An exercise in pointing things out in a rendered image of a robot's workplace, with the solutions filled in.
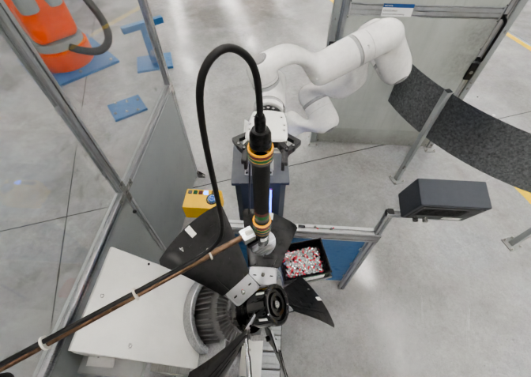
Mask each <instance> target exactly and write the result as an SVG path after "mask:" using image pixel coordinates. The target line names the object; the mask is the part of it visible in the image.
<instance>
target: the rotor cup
mask: <svg viewBox="0 0 531 377"><path fill-rule="evenodd" d="M259 292H264V294H261V295H257V296H256V293H259ZM276 300H277V301H278V302H279V304H280V305H279V307H278V308H276V307H275V301H276ZM254 312H255V318H254V321H253V323H252V327H251V328H250V334H253V333H256V332H257V331H258V330H259V329H260V328H266V327H275V326H282V325H283V324H285V322H286V321H287V319H288V313H289V302H288V297H287V294H286V292H285V290H284V289H283V288H282V287H281V286H280V285H279V284H269V285H262V286H259V289H258V290H257V291H256V292H255V293H254V294H253V295H252V296H250V297H249V298H248V299H247V300H246V301H245V302H244V303H242V304H241V305H240V306H236V305H235V304H234V303H233V302H232V318H233V321H234V323H235V325H236V327H237V328H238V329H239V330H240V328H241V326H242V325H244V326H245V325H246V324H247V323H248V321H249V320H250V317H251V316H252V315H253V313H254ZM259 319H267V320H268V321H261V322H260V321H259ZM240 331H241V330H240ZM241 332H242V331H241Z"/></svg>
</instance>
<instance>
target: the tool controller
mask: <svg viewBox="0 0 531 377"><path fill-rule="evenodd" d="M398 197H399V205H400V212H401V217H405V218H412V222H418V218H419V219H422V222H423V223H427V222H428V219H433V220H447V221H463V220H465V219H468V218H470V217H473V216H476V215H477V214H480V213H483V212H485V211H488V210H490V209H492V206H491V200H490V197H489V193H488V187H487V184H486V182H479V181H463V180H448V179H416V180H415V181H414V182H413V183H411V184H410V185H409V186H407V187H406V188H405V189H404V190H403V191H402V192H400V193H399V194H398Z"/></svg>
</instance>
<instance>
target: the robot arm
mask: <svg viewBox="0 0 531 377"><path fill-rule="evenodd" d="M253 58H254V60H255V62H256V64H257V66H258V70H259V73H260V78H261V83H262V99H263V113H264V114H265V117H266V125H267V126H268V128H269V129H270V130H271V133H272V143H273V147H274V151H273V153H282V157H281V170H282V171H284V166H288V157H289V155H290V154H292V153H294V152H295V151H296V149H297V148H298V147H299V146H300V145H301V140H299V139H298V138H296V136H297V135H299V134H301V133H304V132H314V133H320V134H324V133H328V132H330V131H332V130H334V129H335V128H336V127H337V124H338V123H339V117H338V114H337V112H336V110H335V108H334V106H333V104H332V103H331V101H330V98H329V97H331V98H334V99H343V98H345V97H347V96H350V95H352V94H353V93H354V92H355V91H357V90H358V89H359V88H360V87H362V86H363V84H364V83H365V81H366V80H367V75H368V66H369V62H371V64H372V66H373V67H374V69H375V71H376V73H377V75H378V76H379V77H380V79H381V80H382V81H383V82H385V83H386V84H388V85H395V84H398V83H401V82H402V81H403V80H405V79H406V78H407V77H408V75H409V74H410V72H411V69H412V56H411V52H410V50H409V46H408V43H407V40H406V38H405V27H404V25H403V24H402V22H401V21H399V20H398V19H396V18H392V17H385V18H382V19H379V18H375V19H374V18H373V19H371V20H369V21H366V22H365V23H363V24H362V25H361V26H360V27H359V29H358V30H357V31H356V32H354V33H352V34H350V35H348V36H346V37H344V38H343V39H341V40H338V41H337V42H335V43H333V44H331V45H329V46H328V47H325V48H324V49H322V50H320V51H318V52H311V51H309V50H307V49H305V48H303V47H300V46H297V45H295V44H290V43H283V44H279V45H276V46H275V47H271V48H270V49H267V50H265V51H263V52H261V53H259V54H258V55H255V56H254V57H253ZM291 64H296V65H300V66H301V67H302V68H303V70H304V72H305V73H306V75H307V76H308V78H309V80H310V81H311V83H309V84H306V85H304V86H303V87H302V88H301V89H300V91H299V101H300V103H301V105H302V107H303V109H304V111H305V112H306V114H307V117H308V120H307V119H305V118H303V117H302V116H300V115H299V114H298V113H296V112H295V111H288V112H286V113H285V97H286V78H285V76H284V74H283V73H282V72H280V71H279V69H280V68H282V67H285V66H288V65H291ZM246 69H247V75H248V77H249V80H250V83H251V85H252V88H253V90H254V109H253V113H252V115H251V117H250V120H249V123H248V125H247V130H246V132H245V133H242V134H240V135H237V136H235V137H233V138H232V143H233V144H234V145H235V147H236V148H237V149H238V150H239V151H240V152H241V153H242V158H241V164H244V169H245V170H247V168H248V155H247V146H248V143H249V140H250V139H249V132H250V130H251V128H252V126H254V117H255V114H256V113H257V109H256V97H255V89H254V79H253V76H252V73H251V70H250V67H249V66H248V64H247V66H246ZM245 139H246V142H245V143H244V144H242V143H241V141H243V140H245ZM288 141H290V142H291V143H292V144H291V145H290V146H288Z"/></svg>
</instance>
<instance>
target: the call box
mask: <svg viewBox="0 0 531 377"><path fill-rule="evenodd" d="M188 190H192V194H188ZM194 190H195V189H187V191H186V196H185V198H184V202H183V211H184V213H185V214H186V217H195V218H197V217H199V216H200V215H202V214H203V213H204V212H206V211H207V210H209V209H211V208H213V207H214V206H216V202H214V203H210V202H208V196H210V195H211V193H212V191H211V190H206V191H208V192H209V193H208V194H204V192H205V190H203V194H198V193H197V194H193V193H194ZM197 191H198V192H199V191H200V190H197ZM219 195H220V202H221V206H223V205H224V198H223V194H222V191H221V190H219Z"/></svg>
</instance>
